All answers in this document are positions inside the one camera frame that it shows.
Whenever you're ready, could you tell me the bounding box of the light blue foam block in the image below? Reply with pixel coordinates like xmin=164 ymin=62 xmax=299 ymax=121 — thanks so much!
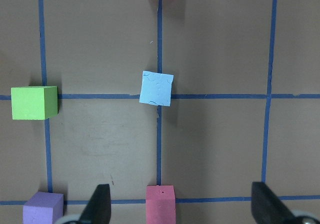
xmin=139 ymin=70 xmax=174 ymax=107

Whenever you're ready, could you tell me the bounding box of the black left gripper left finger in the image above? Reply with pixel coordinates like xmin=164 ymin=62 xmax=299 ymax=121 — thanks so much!
xmin=78 ymin=184 xmax=111 ymax=224

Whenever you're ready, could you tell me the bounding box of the green foam block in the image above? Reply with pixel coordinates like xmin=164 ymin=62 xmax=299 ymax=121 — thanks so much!
xmin=11 ymin=86 xmax=58 ymax=120

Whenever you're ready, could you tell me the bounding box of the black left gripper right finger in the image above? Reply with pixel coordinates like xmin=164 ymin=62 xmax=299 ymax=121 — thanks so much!
xmin=251 ymin=181 xmax=300 ymax=224

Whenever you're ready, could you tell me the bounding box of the pink foam block near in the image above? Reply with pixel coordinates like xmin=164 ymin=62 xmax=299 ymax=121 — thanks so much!
xmin=145 ymin=185 xmax=176 ymax=224

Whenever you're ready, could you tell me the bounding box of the purple foam block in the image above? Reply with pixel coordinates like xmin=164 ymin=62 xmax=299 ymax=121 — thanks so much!
xmin=22 ymin=191 xmax=64 ymax=224

